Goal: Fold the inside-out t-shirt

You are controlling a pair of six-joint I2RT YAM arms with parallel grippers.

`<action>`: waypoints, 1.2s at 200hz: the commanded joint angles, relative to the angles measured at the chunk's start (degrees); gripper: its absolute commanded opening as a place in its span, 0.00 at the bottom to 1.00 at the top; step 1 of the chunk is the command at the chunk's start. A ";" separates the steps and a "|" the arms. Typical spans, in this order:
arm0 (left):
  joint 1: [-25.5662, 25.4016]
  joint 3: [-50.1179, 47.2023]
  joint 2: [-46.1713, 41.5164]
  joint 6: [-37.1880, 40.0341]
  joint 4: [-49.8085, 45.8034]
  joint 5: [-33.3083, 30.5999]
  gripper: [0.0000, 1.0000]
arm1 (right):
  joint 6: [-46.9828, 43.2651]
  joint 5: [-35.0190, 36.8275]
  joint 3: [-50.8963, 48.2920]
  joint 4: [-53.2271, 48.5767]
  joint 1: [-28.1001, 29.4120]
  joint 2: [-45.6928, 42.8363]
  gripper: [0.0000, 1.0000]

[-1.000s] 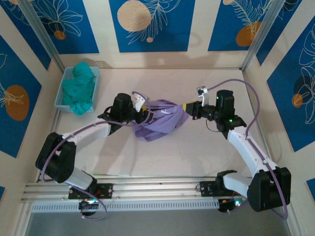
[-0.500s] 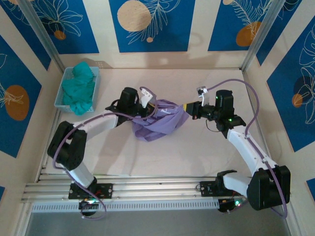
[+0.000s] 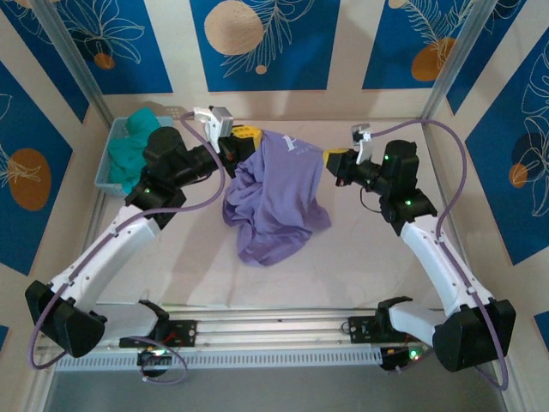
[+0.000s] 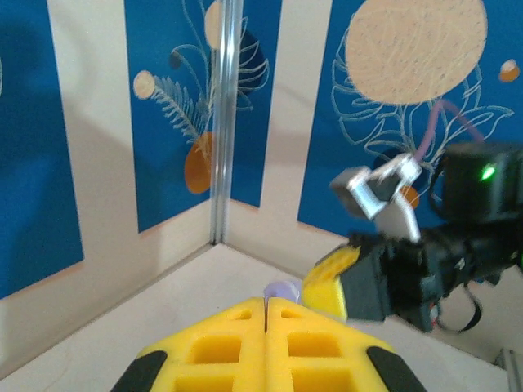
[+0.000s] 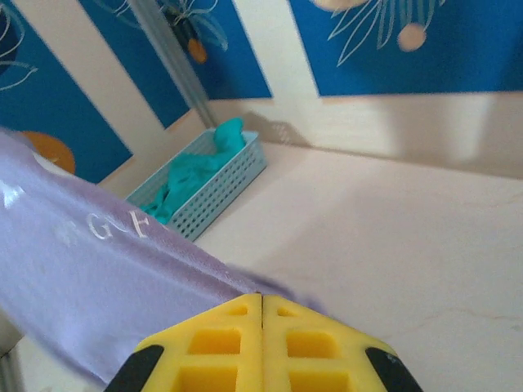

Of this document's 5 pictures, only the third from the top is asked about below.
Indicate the purple t-shirt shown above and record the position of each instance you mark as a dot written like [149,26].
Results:
[274,193]

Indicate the light blue plastic basket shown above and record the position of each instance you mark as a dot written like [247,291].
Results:
[107,189]

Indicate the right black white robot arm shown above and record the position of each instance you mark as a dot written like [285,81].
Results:
[442,266]

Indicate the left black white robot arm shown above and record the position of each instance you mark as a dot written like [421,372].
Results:
[107,249]

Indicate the teal garment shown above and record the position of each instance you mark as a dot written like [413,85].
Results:
[124,159]

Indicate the white table cover cloth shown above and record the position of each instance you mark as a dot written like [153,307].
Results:
[364,266]

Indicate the right black electronics box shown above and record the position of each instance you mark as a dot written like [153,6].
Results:
[392,358]

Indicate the black electronics box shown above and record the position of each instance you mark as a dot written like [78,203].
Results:
[392,358]
[152,358]

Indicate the left black electronics box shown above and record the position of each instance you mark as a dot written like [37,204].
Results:
[152,358]

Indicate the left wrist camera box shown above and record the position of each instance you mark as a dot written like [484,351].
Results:
[221,118]

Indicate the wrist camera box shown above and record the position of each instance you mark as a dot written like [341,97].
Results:
[221,118]
[360,134]

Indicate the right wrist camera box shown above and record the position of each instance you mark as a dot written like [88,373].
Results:
[360,134]

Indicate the aluminium side rail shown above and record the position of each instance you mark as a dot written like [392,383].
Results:
[459,240]

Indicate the aluminium frame post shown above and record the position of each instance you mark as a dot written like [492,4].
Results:
[74,56]
[462,56]

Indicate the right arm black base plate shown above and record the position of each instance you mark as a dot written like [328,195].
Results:
[362,329]

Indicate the aluminium frame beam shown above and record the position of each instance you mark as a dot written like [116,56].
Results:
[274,326]

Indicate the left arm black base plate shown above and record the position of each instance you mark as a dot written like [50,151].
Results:
[184,332]

